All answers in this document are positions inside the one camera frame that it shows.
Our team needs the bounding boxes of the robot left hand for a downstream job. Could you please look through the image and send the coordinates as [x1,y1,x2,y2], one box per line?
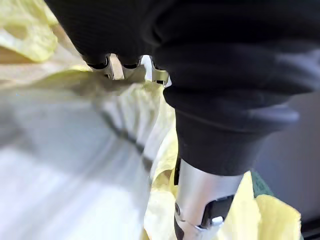
[44,0,320,240]

